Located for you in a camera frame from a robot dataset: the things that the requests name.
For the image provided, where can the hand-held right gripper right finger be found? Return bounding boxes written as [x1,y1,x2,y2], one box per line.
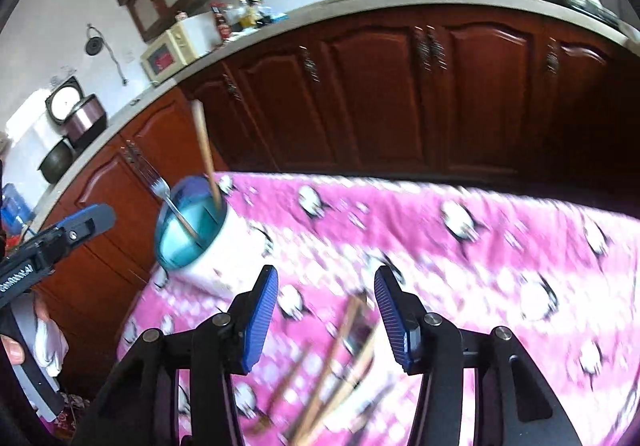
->
[374,265,583,446]

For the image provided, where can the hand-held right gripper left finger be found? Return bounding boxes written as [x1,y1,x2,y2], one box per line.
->
[75,265,279,446]

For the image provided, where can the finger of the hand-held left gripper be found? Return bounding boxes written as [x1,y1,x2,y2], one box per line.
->
[37,204,117,253]

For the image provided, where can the metal spoon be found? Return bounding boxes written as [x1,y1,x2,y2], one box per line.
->
[344,320,377,358]

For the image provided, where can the wooden chopstick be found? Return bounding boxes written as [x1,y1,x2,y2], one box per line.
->
[191,100,223,211]
[256,350,312,431]
[311,340,377,433]
[292,296,368,444]

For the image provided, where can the white floral cup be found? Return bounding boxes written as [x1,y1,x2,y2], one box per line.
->
[152,176,273,299]

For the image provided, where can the person's left hand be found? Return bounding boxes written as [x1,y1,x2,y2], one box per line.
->
[0,305,69,375]

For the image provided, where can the black pot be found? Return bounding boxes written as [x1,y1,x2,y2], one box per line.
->
[39,138,81,184]

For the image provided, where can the pink penguin blanket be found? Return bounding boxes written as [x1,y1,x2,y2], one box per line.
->
[116,171,640,446]

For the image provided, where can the metal fork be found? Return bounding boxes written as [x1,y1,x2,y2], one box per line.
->
[148,176,201,239]

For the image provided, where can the open rice cooker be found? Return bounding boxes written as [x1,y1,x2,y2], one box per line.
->
[45,76,108,149]

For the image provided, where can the cream microwave oven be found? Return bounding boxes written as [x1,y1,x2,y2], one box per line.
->
[140,20,211,86]

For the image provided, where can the brown wooden base cabinets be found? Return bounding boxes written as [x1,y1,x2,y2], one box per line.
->
[30,8,640,397]

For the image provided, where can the group of condiment bottles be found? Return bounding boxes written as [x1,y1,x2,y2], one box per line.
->
[210,0,291,39]

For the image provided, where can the round black wall fixture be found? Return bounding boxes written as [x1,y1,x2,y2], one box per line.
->
[84,24,128,86]

